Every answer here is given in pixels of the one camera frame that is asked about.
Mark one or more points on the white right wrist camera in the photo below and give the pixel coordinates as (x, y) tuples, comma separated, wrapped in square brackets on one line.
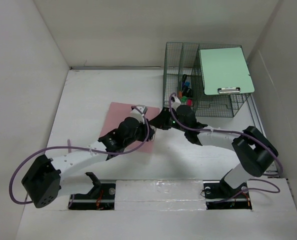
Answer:
[(174, 102)]

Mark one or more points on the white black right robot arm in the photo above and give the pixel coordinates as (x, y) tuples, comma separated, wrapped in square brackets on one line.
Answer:
[(253, 150)]

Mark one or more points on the pink cap highlighter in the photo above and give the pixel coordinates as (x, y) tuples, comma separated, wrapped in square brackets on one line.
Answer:
[(189, 102)]

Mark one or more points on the purple cap highlighter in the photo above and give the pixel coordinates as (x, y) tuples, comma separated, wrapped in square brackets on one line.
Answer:
[(184, 78)]

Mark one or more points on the green cap highlighter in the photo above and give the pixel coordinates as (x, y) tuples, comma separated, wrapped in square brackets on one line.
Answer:
[(188, 94)]

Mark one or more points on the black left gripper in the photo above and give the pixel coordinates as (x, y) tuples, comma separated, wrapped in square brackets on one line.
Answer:
[(144, 129)]

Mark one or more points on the pink clipboard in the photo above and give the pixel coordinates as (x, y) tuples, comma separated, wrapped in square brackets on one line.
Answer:
[(117, 112)]

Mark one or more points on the green clipboard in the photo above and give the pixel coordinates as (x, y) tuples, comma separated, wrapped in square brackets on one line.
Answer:
[(225, 71)]

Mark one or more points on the green wire mesh desk organizer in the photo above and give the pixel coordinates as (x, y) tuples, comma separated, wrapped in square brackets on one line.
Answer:
[(183, 58)]

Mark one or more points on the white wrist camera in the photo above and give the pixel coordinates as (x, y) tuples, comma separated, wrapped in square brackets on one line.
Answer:
[(174, 102), (138, 112)]

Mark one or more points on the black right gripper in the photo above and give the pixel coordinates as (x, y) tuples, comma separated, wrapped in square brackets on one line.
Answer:
[(160, 119)]

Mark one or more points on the pink pen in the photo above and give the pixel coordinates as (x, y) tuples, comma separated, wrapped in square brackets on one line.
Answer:
[(69, 146)]

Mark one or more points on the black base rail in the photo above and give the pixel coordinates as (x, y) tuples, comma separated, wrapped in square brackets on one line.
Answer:
[(161, 195)]

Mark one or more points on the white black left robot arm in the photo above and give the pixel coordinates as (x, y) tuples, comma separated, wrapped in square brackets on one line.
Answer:
[(49, 178)]

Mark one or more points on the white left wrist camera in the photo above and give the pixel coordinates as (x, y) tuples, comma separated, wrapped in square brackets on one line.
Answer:
[(138, 112)]

